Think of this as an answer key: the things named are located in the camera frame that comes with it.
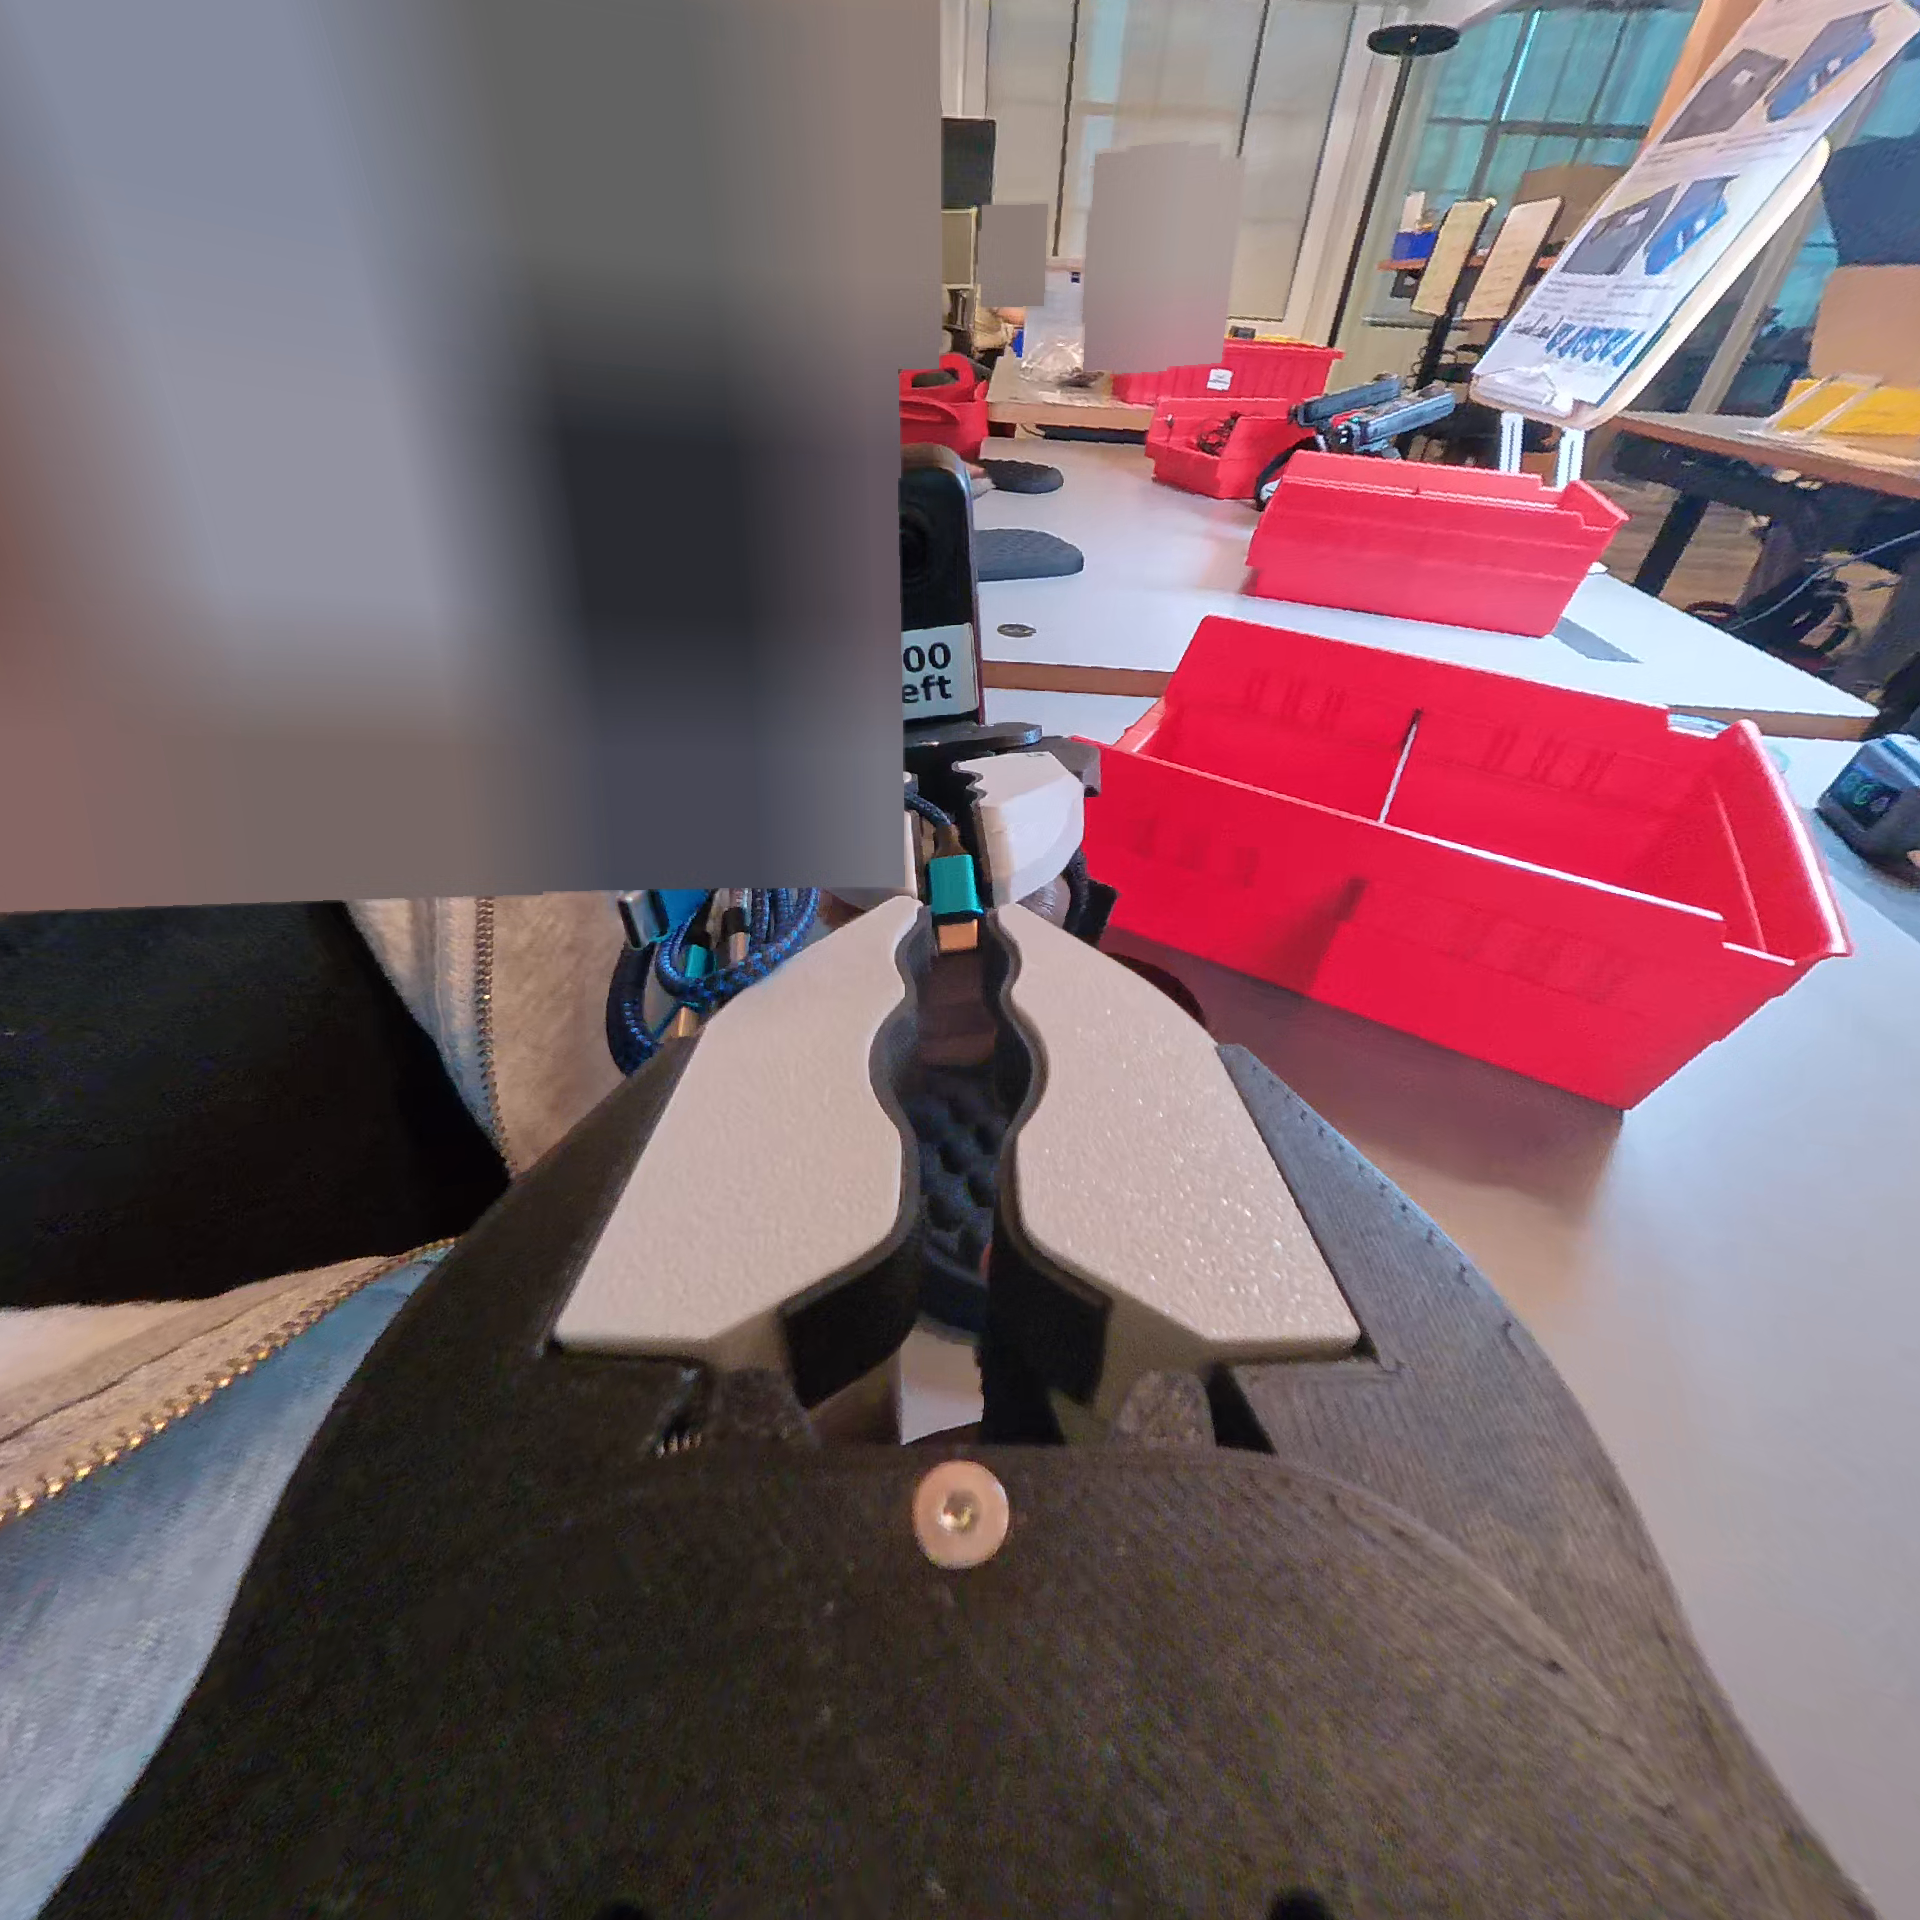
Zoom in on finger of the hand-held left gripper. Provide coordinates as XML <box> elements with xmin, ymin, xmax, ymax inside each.
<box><xmin>961</xmin><ymin>754</ymin><xmax>1085</xmax><ymax>906</ymax></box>

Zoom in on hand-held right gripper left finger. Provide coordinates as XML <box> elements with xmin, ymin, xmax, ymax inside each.
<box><xmin>549</xmin><ymin>895</ymin><xmax>925</xmax><ymax>1407</ymax></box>

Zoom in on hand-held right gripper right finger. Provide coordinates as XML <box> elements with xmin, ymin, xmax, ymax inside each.
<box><xmin>982</xmin><ymin>903</ymin><xmax>1367</xmax><ymax>1450</ymax></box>

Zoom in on blue braided usb-c cable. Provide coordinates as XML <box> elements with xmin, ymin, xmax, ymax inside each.
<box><xmin>902</xmin><ymin>791</ymin><xmax>994</xmax><ymax>962</ymax></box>

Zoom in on small red plastic bin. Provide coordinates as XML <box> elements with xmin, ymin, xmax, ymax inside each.
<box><xmin>1147</xmin><ymin>403</ymin><xmax>1314</xmax><ymax>501</ymax></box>

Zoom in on red plastic bin white label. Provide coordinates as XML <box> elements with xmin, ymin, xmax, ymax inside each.
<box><xmin>1114</xmin><ymin>342</ymin><xmax>1343</xmax><ymax>407</ymax></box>

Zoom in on large red plastic bin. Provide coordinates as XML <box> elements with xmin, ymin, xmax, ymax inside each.
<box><xmin>1077</xmin><ymin>615</ymin><xmax>1853</xmax><ymax>1113</ymax></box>

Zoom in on black handheld device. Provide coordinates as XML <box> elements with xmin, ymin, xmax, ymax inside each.
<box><xmin>1293</xmin><ymin>380</ymin><xmax>1461</xmax><ymax>459</ymax></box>

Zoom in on long red plastic bin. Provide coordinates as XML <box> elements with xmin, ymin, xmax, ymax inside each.
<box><xmin>1246</xmin><ymin>450</ymin><xmax>1633</xmax><ymax>639</ymax></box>

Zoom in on dark shirt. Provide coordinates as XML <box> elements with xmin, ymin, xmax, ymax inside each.
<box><xmin>0</xmin><ymin>903</ymin><xmax>511</xmax><ymax>1307</ymax></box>

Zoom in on white sign on stand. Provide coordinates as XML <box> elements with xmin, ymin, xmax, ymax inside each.
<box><xmin>1463</xmin><ymin>195</ymin><xmax>1566</xmax><ymax>324</ymax></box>
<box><xmin>1410</xmin><ymin>198</ymin><xmax>1500</xmax><ymax>321</ymax></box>

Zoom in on aluminium poster stand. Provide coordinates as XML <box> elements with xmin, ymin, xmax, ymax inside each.
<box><xmin>1492</xmin><ymin>404</ymin><xmax>1587</xmax><ymax>485</ymax></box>

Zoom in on black floor lamp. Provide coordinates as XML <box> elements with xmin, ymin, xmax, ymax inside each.
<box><xmin>1333</xmin><ymin>23</ymin><xmax>1466</xmax><ymax>349</ymax></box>

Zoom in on black device green display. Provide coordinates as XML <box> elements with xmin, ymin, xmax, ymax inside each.
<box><xmin>1814</xmin><ymin>737</ymin><xmax>1920</xmax><ymax>879</ymax></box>

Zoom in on printed poster board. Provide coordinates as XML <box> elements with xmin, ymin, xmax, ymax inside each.
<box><xmin>1469</xmin><ymin>0</ymin><xmax>1920</xmax><ymax>422</ymax></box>

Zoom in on blue jeans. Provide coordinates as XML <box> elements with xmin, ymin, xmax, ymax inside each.
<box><xmin>0</xmin><ymin>1259</ymin><xmax>453</xmax><ymax>1920</ymax></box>

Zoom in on wooden table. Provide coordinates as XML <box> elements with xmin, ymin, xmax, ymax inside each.
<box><xmin>1591</xmin><ymin>404</ymin><xmax>1920</xmax><ymax>505</ymax></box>

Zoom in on yellow acrylic holder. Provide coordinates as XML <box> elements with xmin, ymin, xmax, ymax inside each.
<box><xmin>1777</xmin><ymin>373</ymin><xmax>1920</xmax><ymax>441</ymax></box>

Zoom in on cardboard box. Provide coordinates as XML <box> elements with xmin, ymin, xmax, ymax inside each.
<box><xmin>1807</xmin><ymin>268</ymin><xmax>1920</xmax><ymax>389</ymax></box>

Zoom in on red bin with handle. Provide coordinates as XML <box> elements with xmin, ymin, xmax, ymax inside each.
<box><xmin>900</xmin><ymin>357</ymin><xmax>991</xmax><ymax>459</ymax></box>

